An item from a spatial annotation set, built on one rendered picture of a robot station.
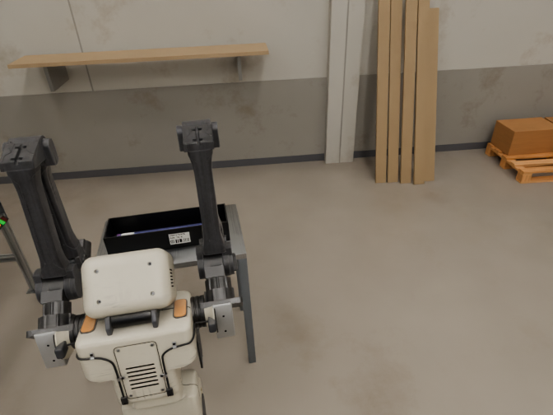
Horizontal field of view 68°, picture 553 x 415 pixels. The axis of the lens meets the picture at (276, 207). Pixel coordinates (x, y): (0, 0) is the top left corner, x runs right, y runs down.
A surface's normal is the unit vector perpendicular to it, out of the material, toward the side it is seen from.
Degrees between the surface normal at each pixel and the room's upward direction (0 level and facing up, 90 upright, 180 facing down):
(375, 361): 0
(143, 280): 48
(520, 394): 0
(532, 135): 90
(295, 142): 90
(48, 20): 90
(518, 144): 90
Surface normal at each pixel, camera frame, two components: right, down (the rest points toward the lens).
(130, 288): 0.12, -0.18
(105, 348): 0.18, 0.40
